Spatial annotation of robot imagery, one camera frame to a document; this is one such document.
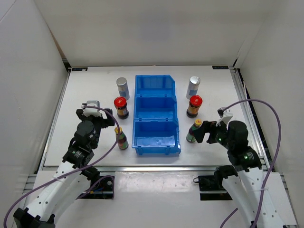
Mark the blue three-compartment plastic bin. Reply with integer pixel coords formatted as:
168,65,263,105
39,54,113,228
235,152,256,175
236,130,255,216
132,75,181,156

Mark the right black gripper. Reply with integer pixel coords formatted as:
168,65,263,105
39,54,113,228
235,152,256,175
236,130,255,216
191,118,234,150

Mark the purple cable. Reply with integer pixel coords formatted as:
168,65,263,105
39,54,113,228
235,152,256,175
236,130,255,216
219,99,282,228
3,106,119,228

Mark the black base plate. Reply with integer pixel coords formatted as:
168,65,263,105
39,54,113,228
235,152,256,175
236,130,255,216
193,175,232,201
77,175,115,200

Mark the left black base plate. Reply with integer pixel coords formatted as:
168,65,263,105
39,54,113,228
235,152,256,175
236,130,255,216
77,175,115,200

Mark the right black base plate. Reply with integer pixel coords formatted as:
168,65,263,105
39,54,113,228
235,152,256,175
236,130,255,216
193,175,232,201

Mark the right black corner label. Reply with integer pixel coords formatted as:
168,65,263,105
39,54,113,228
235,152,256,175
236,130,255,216
212,66,229,70

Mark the yellow-cap sauce bottle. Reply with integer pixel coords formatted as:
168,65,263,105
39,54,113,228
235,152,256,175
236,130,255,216
186,119,202,143
114,127,129,150

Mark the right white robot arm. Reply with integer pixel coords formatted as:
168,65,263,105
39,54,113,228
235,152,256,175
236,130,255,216
193,121,287,228

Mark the left black corner label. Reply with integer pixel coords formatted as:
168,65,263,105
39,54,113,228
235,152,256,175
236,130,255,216
71,67,88,72

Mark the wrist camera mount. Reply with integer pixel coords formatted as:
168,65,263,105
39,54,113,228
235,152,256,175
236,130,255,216
82,100,102,117
216,107,233,127

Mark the black corner label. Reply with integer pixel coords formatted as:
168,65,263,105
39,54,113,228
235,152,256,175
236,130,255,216
212,66,229,70
71,67,88,72

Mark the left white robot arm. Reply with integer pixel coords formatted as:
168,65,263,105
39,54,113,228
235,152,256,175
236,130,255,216
13,103,118,228

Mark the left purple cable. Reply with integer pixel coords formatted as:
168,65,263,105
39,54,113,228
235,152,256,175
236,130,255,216
3,106,119,228

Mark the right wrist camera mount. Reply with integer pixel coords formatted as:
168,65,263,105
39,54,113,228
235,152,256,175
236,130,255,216
216,107,233,127

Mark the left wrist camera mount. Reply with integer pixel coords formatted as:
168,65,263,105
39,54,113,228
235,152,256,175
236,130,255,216
82,100,102,117

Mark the red-lid chili jar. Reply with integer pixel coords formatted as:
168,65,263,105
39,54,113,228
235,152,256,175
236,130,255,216
114,96,129,119
186,95,203,118

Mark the silver-capped shaker can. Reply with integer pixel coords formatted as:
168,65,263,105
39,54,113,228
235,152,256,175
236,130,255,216
186,76,200,99
116,77,130,100

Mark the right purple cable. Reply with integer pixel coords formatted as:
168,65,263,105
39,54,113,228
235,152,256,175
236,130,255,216
219,99,282,228

